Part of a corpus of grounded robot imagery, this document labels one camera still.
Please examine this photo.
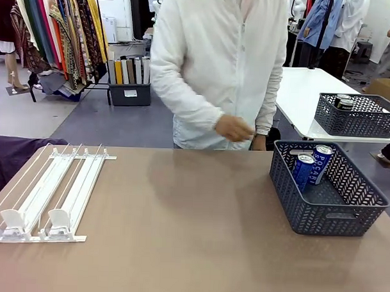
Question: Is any dark plastic stool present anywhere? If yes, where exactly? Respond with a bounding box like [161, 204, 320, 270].
[354, 41, 374, 65]

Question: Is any brown fabric bolt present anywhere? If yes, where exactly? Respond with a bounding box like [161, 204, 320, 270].
[126, 58, 136, 85]

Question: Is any rack of colourful hanging fabrics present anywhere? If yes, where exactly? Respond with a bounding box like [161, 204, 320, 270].
[9, 0, 116, 106]

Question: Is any dark purple cloth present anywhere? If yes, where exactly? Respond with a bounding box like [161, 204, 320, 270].
[0, 134, 70, 206]

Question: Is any white fabric bolt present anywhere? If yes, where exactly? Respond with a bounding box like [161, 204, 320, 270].
[133, 57, 143, 85]
[120, 59, 131, 85]

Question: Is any blue Pocari Sweat can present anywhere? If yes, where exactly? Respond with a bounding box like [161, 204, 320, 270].
[308, 144, 334, 187]
[291, 152, 316, 193]

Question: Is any white air purifier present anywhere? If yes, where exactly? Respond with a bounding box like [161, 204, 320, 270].
[100, 16, 118, 44]

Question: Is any brown cardboard box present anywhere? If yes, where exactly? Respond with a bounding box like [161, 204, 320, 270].
[364, 76, 390, 108]

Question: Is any grey fabric bolt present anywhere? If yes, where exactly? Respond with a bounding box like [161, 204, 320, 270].
[106, 58, 117, 85]

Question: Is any blue shirt on stand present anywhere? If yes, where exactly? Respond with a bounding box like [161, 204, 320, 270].
[297, 0, 345, 51]

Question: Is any white wire can dispenser rack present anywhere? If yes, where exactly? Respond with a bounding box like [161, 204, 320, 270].
[0, 140, 118, 247]

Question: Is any beige fabric bolt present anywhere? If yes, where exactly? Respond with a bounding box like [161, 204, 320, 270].
[140, 56, 151, 84]

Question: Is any grey cloth pile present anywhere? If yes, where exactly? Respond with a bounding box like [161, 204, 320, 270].
[38, 72, 69, 96]

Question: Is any yellow fabric bolt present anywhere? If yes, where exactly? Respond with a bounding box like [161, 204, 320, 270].
[113, 60, 124, 85]

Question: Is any blue checked fabric pile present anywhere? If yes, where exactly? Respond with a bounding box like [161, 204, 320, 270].
[57, 83, 85, 102]

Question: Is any dark grey storage bin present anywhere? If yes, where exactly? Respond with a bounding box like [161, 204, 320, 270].
[107, 81, 152, 108]

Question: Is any pink inner shirt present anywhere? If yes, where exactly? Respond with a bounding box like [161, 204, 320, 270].
[239, 0, 255, 20]

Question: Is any white hanging garment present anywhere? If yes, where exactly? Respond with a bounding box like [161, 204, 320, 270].
[329, 0, 371, 53]

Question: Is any white plastic pusher paddle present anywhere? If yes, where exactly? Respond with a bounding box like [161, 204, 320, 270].
[45, 207, 75, 239]
[0, 208, 29, 240]

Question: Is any white side table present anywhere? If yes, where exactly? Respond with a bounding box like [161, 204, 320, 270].
[273, 65, 390, 160]

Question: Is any person in white jacket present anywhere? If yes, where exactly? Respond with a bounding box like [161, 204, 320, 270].
[146, 0, 290, 153]

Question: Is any person's left hand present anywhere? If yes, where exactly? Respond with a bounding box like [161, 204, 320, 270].
[250, 134, 268, 152]

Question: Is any grey plastic lattice basket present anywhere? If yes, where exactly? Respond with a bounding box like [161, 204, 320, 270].
[313, 91, 390, 140]
[267, 138, 390, 239]

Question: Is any person's right hand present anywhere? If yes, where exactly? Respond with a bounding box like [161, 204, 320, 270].
[214, 113, 257, 143]

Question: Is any person's left forearm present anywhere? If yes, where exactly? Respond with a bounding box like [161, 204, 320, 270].
[254, 64, 284, 136]

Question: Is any person's right forearm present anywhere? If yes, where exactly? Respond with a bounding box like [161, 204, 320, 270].
[149, 64, 227, 134]

